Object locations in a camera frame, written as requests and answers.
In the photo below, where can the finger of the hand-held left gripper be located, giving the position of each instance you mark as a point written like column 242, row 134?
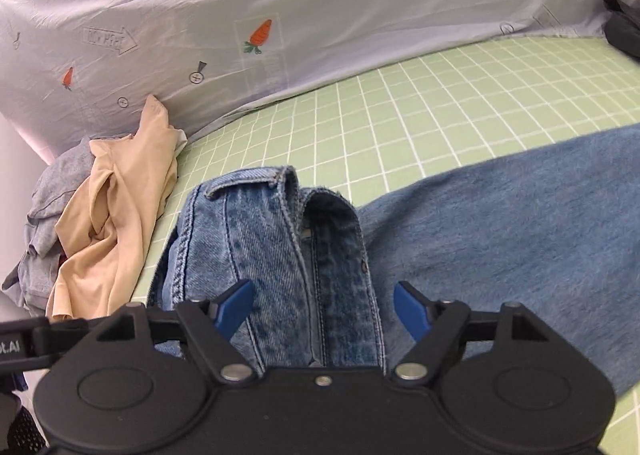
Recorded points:
column 65, row 330

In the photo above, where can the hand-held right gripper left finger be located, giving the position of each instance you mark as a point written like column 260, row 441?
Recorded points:
column 235, row 305

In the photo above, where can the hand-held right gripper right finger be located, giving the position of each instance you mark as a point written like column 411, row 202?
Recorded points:
column 412, row 307

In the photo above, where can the blue denim jeans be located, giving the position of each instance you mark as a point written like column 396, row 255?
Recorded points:
column 500, row 215

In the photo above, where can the black mesh fabric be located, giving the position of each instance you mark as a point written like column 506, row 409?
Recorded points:
column 20, row 430

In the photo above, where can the beige shirt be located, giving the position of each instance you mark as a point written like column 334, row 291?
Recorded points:
column 120, row 215

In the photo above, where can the grey sweatshirt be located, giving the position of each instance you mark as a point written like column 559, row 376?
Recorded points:
column 55, row 195

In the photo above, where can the green checked mat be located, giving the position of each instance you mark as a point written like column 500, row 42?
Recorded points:
column 400, row 110

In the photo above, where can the grey carrot-printed sheet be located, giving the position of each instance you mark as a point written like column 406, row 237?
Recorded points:
column 350, row 10

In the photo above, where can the black bag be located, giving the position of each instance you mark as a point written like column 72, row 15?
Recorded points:
column 625, row 30

